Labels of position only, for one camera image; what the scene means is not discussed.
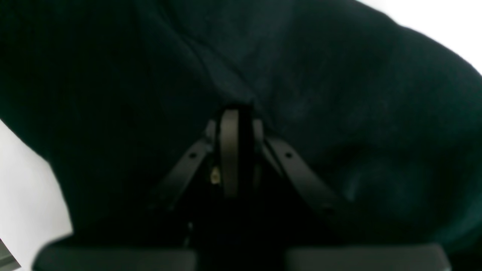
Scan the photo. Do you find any black T-shirt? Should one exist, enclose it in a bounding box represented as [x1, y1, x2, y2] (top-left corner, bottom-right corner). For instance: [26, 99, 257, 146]
[1, 0, 481, 271]

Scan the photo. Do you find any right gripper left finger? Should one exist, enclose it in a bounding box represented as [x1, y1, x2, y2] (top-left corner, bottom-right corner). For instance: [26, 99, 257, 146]
[34, 109, 239, 271]

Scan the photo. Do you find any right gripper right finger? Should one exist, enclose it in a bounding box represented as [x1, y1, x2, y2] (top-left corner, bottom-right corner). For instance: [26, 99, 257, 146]
[252, 119, 452, 271]

